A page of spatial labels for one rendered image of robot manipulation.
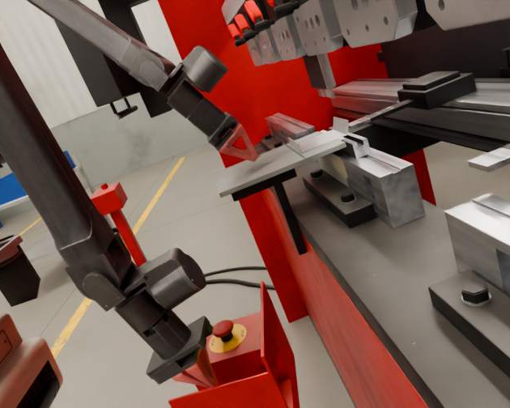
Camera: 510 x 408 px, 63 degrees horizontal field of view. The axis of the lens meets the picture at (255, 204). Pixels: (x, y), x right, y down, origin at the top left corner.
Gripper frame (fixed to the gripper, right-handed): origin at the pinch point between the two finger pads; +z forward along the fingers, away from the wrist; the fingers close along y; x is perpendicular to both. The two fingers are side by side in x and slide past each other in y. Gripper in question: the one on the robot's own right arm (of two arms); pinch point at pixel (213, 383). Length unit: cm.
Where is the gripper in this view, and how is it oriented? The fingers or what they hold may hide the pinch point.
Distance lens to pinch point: 70.6
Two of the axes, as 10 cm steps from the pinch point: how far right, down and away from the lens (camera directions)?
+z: 5.8, 7.6, 2.7
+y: 8.1, -5.4, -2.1
